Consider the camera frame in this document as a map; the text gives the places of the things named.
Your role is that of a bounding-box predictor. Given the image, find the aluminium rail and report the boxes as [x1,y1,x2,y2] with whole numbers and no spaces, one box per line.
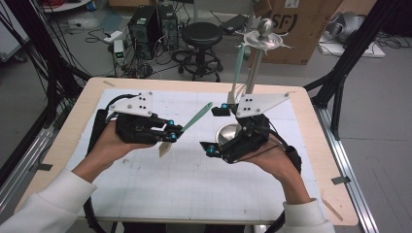
[0,125,54,215]
[312,105,380,233]

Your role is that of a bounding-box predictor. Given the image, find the white flat board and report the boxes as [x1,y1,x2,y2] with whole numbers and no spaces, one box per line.
[317,32,387,58]

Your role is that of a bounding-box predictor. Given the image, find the grey crumpled bag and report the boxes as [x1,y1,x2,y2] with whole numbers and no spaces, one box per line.
[325,11,365,43]

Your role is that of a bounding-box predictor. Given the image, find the narrow black computer tower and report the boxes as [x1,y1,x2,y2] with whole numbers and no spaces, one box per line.
[157,3,180,51]

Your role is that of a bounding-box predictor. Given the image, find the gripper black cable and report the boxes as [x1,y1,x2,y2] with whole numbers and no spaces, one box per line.
[265,120,303,233]
[83,93,140,233]

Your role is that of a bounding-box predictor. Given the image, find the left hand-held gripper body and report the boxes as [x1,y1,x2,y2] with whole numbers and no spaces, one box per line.
[109,91,162,146]

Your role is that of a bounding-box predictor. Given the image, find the white panel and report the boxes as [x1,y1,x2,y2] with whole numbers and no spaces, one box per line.
[0,6,30,62]

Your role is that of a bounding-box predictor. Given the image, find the white round table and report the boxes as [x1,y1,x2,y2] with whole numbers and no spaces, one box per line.
[42,0,91,14]

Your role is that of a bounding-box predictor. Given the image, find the white power strip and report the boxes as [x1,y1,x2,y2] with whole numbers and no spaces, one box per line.
[102,30,124,44]

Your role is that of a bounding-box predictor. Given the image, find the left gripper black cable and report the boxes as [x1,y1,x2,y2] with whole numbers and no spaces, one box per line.
[83,93,140,233]

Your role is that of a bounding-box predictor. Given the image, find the large black computer tower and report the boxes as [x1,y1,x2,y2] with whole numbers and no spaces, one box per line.
[127,5,163,61]

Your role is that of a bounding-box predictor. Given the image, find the wooden spatula teal handle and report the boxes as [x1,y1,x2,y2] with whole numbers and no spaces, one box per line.
[157,101,214,159]

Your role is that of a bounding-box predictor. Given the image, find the white grid mat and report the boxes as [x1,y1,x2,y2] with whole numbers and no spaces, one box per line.
[66,87,317,222]

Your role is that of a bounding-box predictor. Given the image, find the black frame strut with cables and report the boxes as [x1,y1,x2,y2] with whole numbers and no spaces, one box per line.
[0,0,91,130]

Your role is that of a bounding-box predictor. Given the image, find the person's left hand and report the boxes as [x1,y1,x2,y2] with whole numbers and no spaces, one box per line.
[85,120,157,177]

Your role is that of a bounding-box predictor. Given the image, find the whisk with wooden handle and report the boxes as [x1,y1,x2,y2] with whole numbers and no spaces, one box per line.
[231,50,258,104]

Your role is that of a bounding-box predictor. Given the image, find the black floor cables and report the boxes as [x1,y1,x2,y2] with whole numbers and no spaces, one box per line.
[122,57,183,80]

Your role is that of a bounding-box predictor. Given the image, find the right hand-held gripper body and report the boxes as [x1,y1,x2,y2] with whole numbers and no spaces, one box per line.
[218,91,292,165]

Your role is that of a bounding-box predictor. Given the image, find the steel utensil stand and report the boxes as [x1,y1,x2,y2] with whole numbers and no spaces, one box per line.
[215,17,292,148]

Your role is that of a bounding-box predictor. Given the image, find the small white device green display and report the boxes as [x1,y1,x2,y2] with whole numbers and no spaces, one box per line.
[113,39,125,66]

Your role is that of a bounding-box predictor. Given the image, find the black flat device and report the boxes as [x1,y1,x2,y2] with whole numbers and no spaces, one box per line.
[220,14,249,35]

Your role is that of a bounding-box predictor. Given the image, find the large cardboard box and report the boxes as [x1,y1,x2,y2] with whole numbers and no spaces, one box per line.
[256,0,344,66]

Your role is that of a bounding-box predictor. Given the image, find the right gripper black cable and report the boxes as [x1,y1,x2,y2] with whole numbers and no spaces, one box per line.
[265,120,303,233]

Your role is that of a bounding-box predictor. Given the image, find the black round stool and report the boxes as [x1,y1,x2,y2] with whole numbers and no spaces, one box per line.
[170,21,225,83]

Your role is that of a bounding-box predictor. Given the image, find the person's right hand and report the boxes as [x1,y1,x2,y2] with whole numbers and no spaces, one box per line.
[241,135,304,194]

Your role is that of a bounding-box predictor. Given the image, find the wooden spatula with mint handle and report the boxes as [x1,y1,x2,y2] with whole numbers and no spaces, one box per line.
[226,43,247,105]

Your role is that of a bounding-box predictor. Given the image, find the tan tape strip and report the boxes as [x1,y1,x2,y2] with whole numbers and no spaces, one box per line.
[322,198,344,222]

